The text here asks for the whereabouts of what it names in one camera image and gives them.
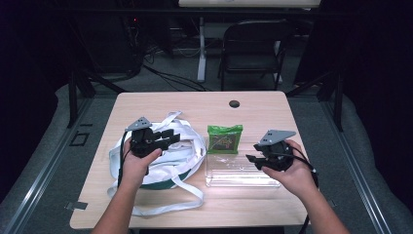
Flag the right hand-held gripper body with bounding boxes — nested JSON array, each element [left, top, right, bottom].
[[258, 129, 297, 173]]

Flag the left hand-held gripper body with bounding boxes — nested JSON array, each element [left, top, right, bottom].
[[125, 116, 164, 159]]

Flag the white tote bag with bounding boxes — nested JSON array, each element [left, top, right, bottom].
[[106, 110, 207, 217]]

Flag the clear plastic box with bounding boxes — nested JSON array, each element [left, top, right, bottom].
[[205, 136, 284, 188]]

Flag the green snack packet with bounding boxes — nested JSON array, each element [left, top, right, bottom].
[[206, 124, 244, 156]]

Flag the person's left hand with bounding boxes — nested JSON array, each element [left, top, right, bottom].
[[121, 137, 163, 189]]

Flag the person's right hand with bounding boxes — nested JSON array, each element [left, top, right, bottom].
[[262, 139, 318, 199]]

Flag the black metal stand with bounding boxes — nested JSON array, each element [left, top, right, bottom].
[[66, 69, 128, 129], [285, 71, 345, 133]]

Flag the white desk leg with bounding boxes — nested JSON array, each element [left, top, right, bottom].
[[197, 17, 207, 83]]

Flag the grey tape strip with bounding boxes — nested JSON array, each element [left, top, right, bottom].
[[64, 201, 89, 211]]

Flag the black folding chair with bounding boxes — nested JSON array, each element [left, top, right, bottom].
[[217, 19, 294, 92]]

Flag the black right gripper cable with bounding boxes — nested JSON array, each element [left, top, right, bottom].
[[287, 145, 319, 234]]

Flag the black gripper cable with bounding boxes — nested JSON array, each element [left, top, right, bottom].
[[287, 145, 319, 234], [117, 131, 129, 188]]

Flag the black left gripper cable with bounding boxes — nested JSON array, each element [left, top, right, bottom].
[[117, 131, 129, 188]]

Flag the black floor cables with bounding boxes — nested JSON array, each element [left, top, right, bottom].
[[141, 45, 209, 93]]

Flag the aluminium floor rail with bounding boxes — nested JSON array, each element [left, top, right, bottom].
[[319, 97, 393, 234], [2, 97, 93, 234]]

